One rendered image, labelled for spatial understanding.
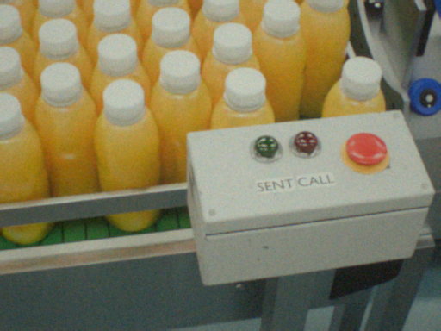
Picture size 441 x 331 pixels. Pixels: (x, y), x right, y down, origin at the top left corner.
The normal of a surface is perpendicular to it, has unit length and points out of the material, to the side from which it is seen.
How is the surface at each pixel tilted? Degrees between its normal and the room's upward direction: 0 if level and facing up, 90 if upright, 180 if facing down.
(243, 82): 0
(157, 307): 90
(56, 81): 0
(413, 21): 90
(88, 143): 90
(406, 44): 90
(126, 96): 0
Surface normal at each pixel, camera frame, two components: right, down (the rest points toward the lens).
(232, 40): 0.03, -0.65
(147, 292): 0.17, 0.76
